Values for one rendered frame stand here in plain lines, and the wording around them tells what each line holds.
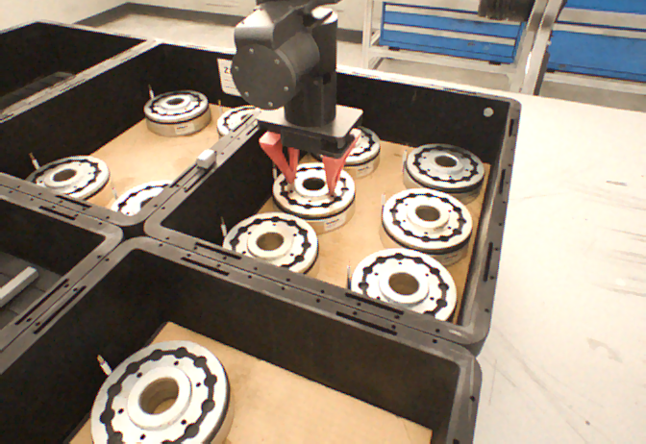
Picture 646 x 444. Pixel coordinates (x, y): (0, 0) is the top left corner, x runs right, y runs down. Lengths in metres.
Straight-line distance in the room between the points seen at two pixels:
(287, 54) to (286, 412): 0.29
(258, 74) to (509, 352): 0.45
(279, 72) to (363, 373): 0.25
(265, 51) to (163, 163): 0.36
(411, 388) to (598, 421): 0.30
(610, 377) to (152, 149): 0.69
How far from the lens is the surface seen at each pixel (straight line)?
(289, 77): 0.35
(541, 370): 0.61
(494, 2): 1.38
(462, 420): 0.29
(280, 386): 0.40
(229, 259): 0.36
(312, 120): 0.45
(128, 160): 0.70
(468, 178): 0.58
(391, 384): 0.36
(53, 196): 0.49
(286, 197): 0.52
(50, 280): 0.56
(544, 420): 0.58
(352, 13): 3.50
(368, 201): 0.56
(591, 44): 2.50
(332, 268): 0.48
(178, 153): 0.69
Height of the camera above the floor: 1.19
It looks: 40 degrees down
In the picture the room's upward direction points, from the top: straight up
